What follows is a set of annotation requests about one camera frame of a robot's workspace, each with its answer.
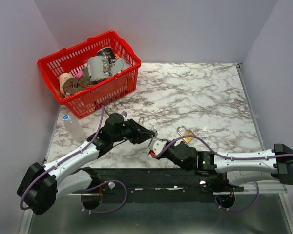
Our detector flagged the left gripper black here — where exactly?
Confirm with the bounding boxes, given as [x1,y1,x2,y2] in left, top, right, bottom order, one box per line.
[112,118,154,144]

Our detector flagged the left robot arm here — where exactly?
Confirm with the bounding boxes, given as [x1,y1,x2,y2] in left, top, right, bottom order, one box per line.
[17,113,157,215]

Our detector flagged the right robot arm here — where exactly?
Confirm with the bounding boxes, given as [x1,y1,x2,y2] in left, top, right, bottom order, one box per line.
[148,138,293,191]

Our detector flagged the large brass padlock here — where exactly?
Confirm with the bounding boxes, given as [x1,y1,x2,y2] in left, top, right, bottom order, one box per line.
[176,125,195,144]

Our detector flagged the clear plastic water bottle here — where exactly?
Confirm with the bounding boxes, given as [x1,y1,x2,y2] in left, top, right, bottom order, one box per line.
[63,114,86,142]

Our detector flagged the grey cloth in basket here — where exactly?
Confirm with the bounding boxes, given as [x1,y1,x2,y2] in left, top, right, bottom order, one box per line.
[110,58,131,76]

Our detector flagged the red plastic shopping basket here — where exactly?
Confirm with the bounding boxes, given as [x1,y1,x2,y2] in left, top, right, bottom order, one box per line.
[38,31,141,119]

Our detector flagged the grey printed cloth roll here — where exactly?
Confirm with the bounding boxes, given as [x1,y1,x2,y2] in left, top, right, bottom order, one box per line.
[87,56,112,84]

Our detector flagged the pink item in basket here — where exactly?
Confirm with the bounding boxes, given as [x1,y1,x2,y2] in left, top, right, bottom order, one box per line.
[73,71,83,78]

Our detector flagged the black can in basket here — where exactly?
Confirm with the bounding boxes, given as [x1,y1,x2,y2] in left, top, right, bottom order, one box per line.
[97,47,118,66]

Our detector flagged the beige cup in basket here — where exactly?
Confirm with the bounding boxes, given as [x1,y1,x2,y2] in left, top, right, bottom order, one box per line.
[59,73,73,96]

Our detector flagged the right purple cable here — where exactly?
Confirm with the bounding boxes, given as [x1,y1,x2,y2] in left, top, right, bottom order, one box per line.
[156,135,293,161]

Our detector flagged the purple cable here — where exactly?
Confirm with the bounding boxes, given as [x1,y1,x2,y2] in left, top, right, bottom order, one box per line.
[19,107,107,211]
[156,135,293,161]

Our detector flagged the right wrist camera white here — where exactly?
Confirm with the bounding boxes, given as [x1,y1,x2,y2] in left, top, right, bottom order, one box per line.
[148,137,166,158]

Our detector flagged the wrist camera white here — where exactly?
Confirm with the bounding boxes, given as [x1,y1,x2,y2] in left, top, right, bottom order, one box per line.
[148,137,166,158]
[121,111,128,119]

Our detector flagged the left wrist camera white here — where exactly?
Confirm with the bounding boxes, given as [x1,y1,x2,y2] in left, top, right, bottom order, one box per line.
[121,111,128,119]

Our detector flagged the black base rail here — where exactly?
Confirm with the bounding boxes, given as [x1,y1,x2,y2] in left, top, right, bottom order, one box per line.
[83,167,243,204]

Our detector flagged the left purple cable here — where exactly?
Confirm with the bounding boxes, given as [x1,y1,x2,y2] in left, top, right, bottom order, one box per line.
[19,107,107,211]

